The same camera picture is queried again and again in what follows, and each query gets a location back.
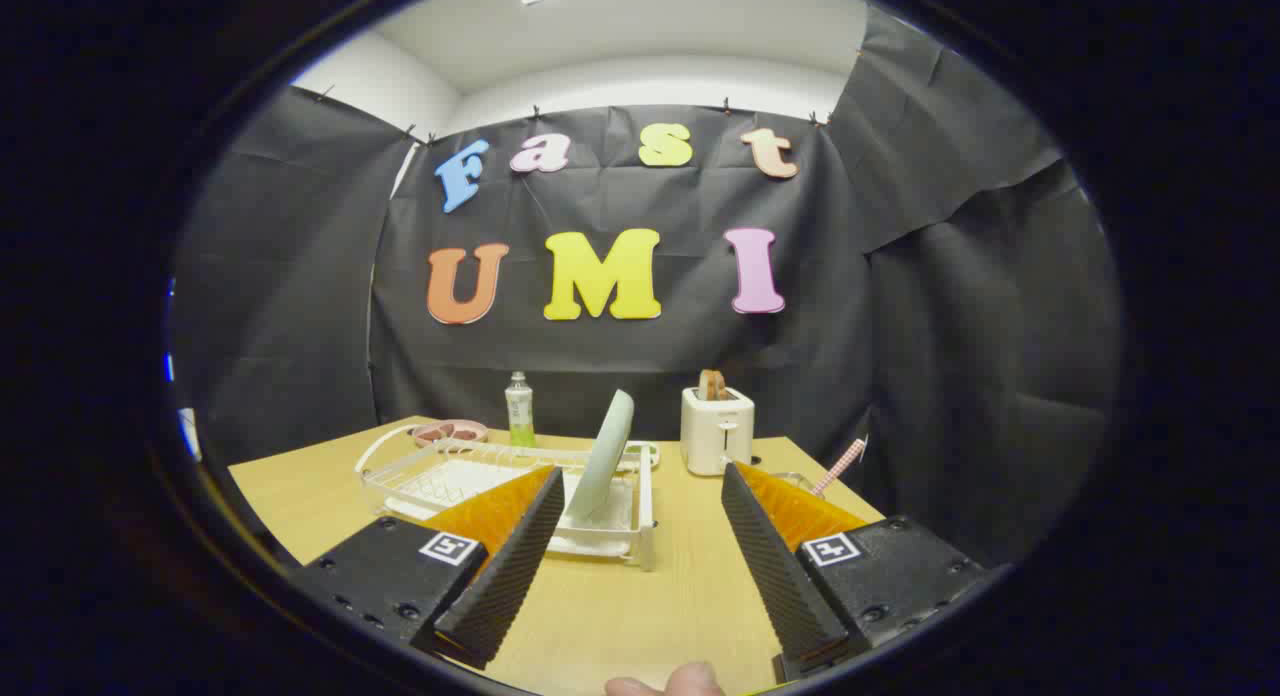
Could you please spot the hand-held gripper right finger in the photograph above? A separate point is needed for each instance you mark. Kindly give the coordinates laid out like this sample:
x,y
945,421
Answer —
x,y
780,576

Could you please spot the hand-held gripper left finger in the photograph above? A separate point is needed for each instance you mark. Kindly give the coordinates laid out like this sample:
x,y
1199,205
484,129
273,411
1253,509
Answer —
x,y
510,576

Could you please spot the pale green plate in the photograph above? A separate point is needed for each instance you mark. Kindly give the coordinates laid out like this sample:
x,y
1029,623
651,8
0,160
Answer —
x,y
605,456

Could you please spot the small pink plate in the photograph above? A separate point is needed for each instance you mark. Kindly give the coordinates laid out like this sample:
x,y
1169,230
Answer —
x,y
482,431

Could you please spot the white drip tray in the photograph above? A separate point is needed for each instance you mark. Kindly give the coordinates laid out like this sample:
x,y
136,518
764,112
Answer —
x,y
460,476

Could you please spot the brown meat patty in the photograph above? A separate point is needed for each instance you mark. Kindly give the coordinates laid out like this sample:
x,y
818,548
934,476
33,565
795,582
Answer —
x,y
464,434
432,435

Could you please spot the white toaster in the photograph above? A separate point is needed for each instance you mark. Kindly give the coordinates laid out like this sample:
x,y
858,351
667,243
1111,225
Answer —
x,y
715,431

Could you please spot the green drink bottle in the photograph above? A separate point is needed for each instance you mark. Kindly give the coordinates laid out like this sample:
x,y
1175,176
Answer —
x,y
519,411

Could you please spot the brown bread slice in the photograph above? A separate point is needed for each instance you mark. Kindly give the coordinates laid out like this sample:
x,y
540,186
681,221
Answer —
x,y
712,386

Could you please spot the black backdrop cloth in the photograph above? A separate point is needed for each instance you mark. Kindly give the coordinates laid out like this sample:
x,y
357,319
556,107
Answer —
x,y
620,356

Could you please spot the white flat object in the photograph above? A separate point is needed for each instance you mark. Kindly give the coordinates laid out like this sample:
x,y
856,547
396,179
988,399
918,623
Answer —
x,y
190,431

